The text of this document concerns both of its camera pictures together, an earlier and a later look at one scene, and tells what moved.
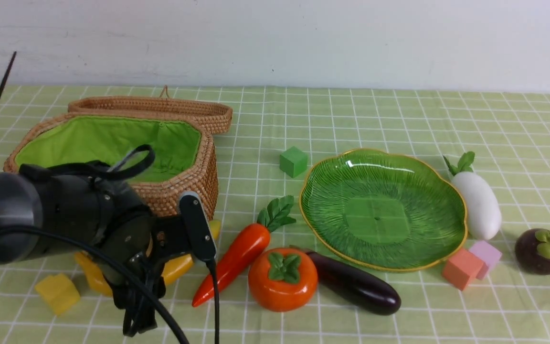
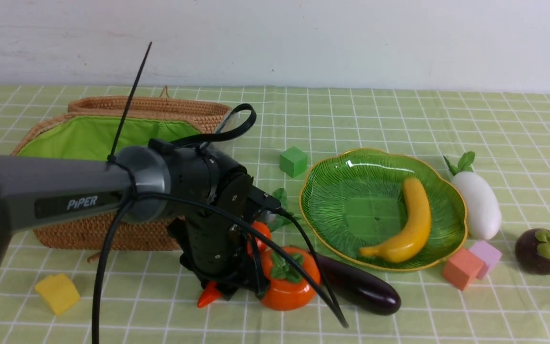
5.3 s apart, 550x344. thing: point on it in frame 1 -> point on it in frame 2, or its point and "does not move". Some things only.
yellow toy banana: (100, 281) -> (411, 241)
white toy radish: (482, 209) does not move
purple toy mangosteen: (540, 252) does not move
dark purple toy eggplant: (370, 292) does not move
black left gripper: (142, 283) -> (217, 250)
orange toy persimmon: (282, 279) does not move
